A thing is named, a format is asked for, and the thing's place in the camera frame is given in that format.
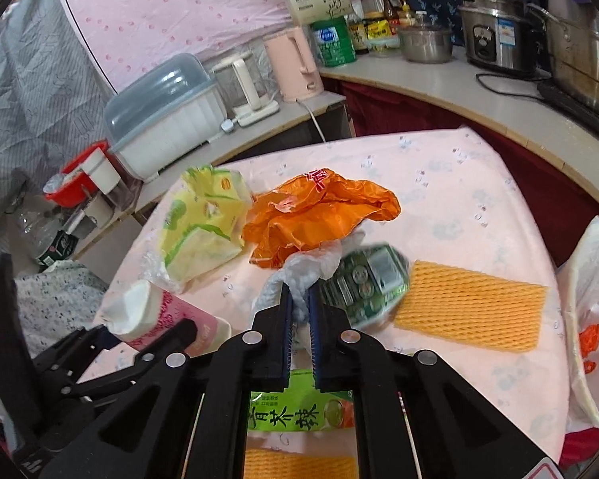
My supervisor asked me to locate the orange plastic bag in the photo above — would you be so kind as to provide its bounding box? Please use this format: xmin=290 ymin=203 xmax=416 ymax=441
xmin=242 ymin=168 xmax=403 ymax=270

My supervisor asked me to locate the pink dotted curtain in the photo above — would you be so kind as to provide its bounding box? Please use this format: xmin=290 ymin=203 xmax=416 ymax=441
xmin=51 ymin=0 xmax=386 ymax=97

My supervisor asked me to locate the pink paper cup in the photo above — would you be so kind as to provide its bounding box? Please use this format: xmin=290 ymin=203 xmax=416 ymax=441
xmin=97 ymin=279 xmax=233 ymax=355

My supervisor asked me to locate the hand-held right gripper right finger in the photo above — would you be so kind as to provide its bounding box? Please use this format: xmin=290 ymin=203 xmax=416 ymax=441
xmin=308 ymin=289 xmax=562 ymax=479

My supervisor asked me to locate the white power cable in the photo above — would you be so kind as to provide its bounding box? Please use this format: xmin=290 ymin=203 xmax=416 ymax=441
xmin=298 ymin=99 xmax=327 ymax=144

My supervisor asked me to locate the black power cable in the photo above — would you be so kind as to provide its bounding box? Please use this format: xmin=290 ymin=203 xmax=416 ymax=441
xmin=475 ymin=72 xmax=552 ymax=97

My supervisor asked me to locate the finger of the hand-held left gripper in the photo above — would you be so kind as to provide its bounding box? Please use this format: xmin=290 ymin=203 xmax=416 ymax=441
xmin=34 ymin=325 xmax=111 ymax=376
xmin=75 ymin=319 xmax=198 ymax=401

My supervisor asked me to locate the orange foam net sleeve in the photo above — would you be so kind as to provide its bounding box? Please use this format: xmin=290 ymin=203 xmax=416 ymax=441
xmin=244 ymin=448 xmax=359 ymax=479
xmin=394 ymin=259 xmax=550 ymax=353

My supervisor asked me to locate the white glass jug appliance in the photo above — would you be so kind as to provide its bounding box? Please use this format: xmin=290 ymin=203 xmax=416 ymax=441
xmin=211 ymin=52 xmax=281 ymax=129

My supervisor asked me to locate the white dish box blue lid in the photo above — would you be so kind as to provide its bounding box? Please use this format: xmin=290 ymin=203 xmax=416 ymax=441
xmin=103 ymin=52 xmax=229 ymax=181

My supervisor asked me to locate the white bin with bag liner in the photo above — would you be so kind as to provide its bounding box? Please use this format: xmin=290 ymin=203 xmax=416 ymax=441
xmin=558 ymin=216 xmax=599 ymax=431

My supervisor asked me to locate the black induction cooker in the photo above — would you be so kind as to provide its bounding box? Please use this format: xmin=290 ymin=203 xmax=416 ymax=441
xmin=536 ymin=79 xmax=599 ymax=137

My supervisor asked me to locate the yellow green plastic packet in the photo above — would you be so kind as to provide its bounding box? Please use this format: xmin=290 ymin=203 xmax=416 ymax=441
xmin=157 ymin=164 xmax=254 ymax=281

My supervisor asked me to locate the clear plastic bag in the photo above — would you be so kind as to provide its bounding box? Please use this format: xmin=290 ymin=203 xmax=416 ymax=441
xmin=252 ymin=239 xmax=355 ymax=321

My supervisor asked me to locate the group of sauce bottles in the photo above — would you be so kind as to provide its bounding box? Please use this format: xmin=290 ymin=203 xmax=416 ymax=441
xmin=348 ymin=0 xmax=420 ymax=57

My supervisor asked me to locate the pink electric kettle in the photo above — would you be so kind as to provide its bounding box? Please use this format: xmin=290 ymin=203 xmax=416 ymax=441
xmin=263 ymin=26 xmax=325 ymax=104

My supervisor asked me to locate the green silver crumpled packet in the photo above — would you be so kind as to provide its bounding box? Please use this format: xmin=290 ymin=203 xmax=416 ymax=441
xmin=319 ymin=243 xmax=411 ymax=331

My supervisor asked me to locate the clear plastic bottle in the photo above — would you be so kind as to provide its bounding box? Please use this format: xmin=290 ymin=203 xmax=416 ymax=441
xmin=16 ymin=206 xmax=79 ymax=269

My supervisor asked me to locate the grey plastic sheet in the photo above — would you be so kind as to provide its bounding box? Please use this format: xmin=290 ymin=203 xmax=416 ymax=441
xmin=0 ymin=0 xmax=111 ymax=240

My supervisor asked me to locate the large steel pot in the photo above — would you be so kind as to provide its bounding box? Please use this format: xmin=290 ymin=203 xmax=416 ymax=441
xmin=526 ymin=0 xmax=599 ymax=121

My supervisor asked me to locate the green tin can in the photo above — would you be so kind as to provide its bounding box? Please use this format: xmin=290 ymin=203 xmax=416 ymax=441
xmin=309 ymin=16 xmax=358 ymax=69

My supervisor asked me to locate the green tea snack packet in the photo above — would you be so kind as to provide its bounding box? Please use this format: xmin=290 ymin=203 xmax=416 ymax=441
xmin=248 ymin=369 xmax=356 ymax=434

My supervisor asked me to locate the steel rice cooker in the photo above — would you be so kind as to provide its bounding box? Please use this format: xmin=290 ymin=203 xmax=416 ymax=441
xmin=458 ymin=0 xmax=546 ymax=71

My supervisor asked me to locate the grey floral cloth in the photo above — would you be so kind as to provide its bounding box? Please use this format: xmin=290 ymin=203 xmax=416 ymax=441
xmin=14 ymin=261 xmax=109 ymax=357

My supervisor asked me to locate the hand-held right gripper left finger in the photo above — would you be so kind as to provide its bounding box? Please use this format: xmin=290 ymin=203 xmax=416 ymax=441
xmin=40 ymin=283 xmax=295 ymax=479

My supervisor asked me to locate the red plastic basin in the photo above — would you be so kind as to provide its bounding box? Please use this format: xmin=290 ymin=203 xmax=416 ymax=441
xmin=42 ymin=141 xmax=113 ymax=208

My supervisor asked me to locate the white plastic container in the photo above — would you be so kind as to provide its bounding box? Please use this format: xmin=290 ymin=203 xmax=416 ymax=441
xmin=79 ymin=151 xmax=127 ymax=196

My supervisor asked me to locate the pink floral tablecloth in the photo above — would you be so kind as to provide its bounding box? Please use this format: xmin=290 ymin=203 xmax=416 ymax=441
xmin=82 ymin=127 xmax=572 ymax=479

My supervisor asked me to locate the steel bowl with glass lid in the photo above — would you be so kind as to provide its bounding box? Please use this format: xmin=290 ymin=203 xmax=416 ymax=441
xmin=396 ymin=11 xmax=453 ymax=65

